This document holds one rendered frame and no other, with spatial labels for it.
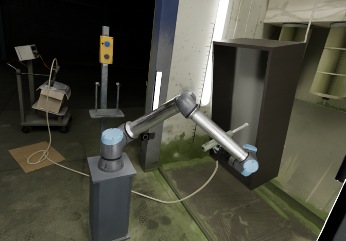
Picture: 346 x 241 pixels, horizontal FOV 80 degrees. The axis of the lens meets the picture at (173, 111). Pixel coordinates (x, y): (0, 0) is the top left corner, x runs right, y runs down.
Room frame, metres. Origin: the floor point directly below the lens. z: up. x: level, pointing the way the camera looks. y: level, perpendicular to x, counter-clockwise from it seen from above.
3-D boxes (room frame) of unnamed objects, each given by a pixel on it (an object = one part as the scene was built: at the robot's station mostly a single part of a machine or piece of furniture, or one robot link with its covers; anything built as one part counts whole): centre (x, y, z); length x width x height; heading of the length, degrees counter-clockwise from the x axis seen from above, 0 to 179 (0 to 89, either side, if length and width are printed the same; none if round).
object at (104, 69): (2.15, 0.77, 0.82); 0.06 x 0.06 x 1.64; 31
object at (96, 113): (2.01, 0.68, 0.95); 0.26 x 0.15 x 0.32; 121
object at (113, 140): (1.34, 0.41, 0.83); 0.17 x 0.15 x 0.18; 168
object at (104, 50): (2.10, 0.74, 1.42); 0.12 x 0.06 x 0.26; 121
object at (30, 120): (3.02, 2.03, 0.64); 0.73 x 0.50 x 1.27; 110
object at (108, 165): (1.33, 0.41, 0.69); 0.19 x 0.19 x 0.10
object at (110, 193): (1.33, 0.41, 0.32); 0.31 x 0.31 x 0.64; 31
